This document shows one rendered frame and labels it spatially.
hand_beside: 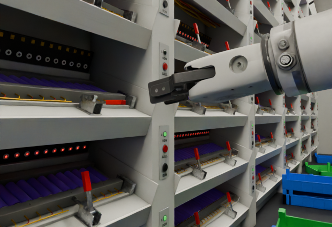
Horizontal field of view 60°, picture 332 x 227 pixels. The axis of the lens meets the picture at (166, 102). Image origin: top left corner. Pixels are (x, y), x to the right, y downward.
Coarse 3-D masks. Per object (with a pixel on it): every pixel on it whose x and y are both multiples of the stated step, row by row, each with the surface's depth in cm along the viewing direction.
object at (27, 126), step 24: (48, 72) 61; (72, 72) 66; (144, 96) 65; (0, 120) 36; (24, 120) 39; (48, 120) 42; (72, 120) 46; (96, 120) 50; (120, 120) 55; (144, 120) 62; (0, 144) 37; (24, 144) 40; (48, 144) 44
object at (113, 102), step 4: (96, 96) 51; (92, 100) 51; (108, 100) 48; (112, 100) 48; (116, 100) 47; (120, 100) 47; (124, 100) 48; (108, 104) 48; (112, 104) 48; (116, 104) 47; (120, 104) 47; (124, 104) 48
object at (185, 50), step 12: (180, 24) 106; (180, 36) 109; (192, 36) 116; (204, 36) 123; (180, 48) 76; (192, 48) 81; (204, 48) 88; (228, 48) 111; (180, 60) 78; (192, 60) 83
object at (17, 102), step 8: (0, 104) 41; (8, 104) 42; (16, 104) 43; (24, 104) 44; (32, 104) 45; (40, 104) 46; (48, 104) 47; (56, 104) 48; (64, 104) 50; (72, 104) 51; (104, 104) 58
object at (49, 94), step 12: (0, 84) 42; (12, 84) 44; (24, 84) 46; (0, 96) 43; (12, 96) 44; (24, 96) 46; (36, 96) 47; (48, 96) 49; (60, 96) 51; (72, 96) 53; (108, 96) 61; (120, 96) 63
